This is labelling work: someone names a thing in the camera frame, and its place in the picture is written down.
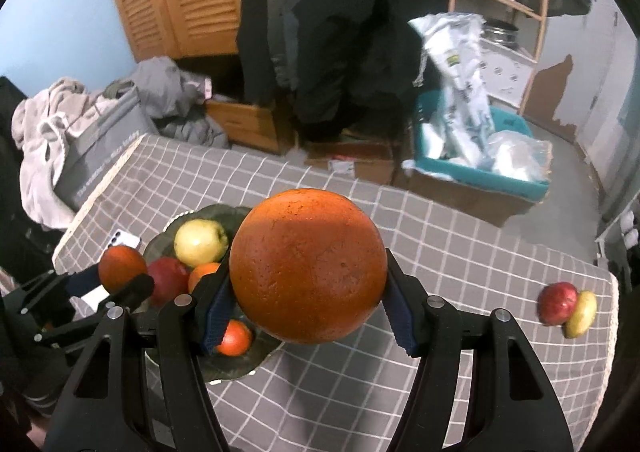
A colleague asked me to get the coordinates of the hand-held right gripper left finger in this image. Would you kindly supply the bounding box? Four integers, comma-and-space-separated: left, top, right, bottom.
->
44, 269, 236, 452

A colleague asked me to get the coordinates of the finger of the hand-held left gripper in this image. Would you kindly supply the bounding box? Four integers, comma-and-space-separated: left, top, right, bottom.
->
20, 263, 108, 314
35, 273, 155, 344

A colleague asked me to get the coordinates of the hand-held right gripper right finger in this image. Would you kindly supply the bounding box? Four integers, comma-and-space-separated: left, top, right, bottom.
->
382, 247, 576, 452

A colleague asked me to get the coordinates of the large navel orange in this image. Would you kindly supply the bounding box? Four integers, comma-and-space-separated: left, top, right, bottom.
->
215, 319, 253, 357

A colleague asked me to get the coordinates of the orange tangerine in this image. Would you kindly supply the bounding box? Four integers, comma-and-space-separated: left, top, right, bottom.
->
98, 245, 148, 293
187, 262, 222, 294
229, 188, 389, 345

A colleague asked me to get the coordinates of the red apple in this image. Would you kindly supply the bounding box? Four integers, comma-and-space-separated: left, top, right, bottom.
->
537, 282, 580, 326
146, 257, 191, 308

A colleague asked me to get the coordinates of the green glass plate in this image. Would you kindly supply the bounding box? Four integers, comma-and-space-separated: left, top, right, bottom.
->
142, 204, 283, 383

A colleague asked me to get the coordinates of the white smartphone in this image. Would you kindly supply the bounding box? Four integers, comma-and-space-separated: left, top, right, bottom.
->
82, 228, 142, 310

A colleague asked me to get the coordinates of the grey checked tablecloth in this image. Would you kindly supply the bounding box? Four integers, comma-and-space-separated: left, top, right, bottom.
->
52, 133, 620, 452

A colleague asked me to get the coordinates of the brown cardboard box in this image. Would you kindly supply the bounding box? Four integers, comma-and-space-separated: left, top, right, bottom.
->
395, 167, 538, 228

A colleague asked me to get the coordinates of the grey fabric bag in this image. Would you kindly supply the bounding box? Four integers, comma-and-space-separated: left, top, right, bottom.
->
54, 87, 151, 213

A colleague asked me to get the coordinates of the blue box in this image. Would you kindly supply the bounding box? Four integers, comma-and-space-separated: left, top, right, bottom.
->
412, 91, 551, 200

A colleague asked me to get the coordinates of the flat cardboard box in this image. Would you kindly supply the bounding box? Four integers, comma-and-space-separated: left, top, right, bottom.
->
305, 139, 401, 183

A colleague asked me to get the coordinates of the small yellow pear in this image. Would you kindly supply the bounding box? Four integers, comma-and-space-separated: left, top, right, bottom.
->
564, 291, 598, 339

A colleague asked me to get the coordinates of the wooden drawer box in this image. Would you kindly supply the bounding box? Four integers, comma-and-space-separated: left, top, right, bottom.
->
206, 99, 296, 155

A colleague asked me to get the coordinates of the clear plastic bag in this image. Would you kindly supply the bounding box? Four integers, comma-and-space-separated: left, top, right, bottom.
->
487, 130, 553, 181

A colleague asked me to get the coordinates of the pile of grey clothes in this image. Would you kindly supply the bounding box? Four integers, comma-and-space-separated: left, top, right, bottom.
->
120, 57, 231, 149

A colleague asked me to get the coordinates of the grey shoe rack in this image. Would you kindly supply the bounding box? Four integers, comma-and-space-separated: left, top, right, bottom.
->
595, 209, 640, 283

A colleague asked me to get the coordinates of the group of shoes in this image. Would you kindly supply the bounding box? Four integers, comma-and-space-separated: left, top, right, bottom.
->
619, 211, 640, 249

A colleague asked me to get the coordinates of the white patterned cabinet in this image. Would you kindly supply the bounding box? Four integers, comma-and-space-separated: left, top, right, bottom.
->
482, 44, 536, 105

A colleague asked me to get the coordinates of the black coat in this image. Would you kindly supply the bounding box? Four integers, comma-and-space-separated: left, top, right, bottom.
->
236, 0, 448, 143

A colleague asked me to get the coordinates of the grey coat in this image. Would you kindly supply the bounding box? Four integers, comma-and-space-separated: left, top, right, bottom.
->
265, 0, 301, 93

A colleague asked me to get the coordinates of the steel pot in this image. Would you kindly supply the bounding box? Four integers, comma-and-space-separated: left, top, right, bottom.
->
482, 19, 520, 48

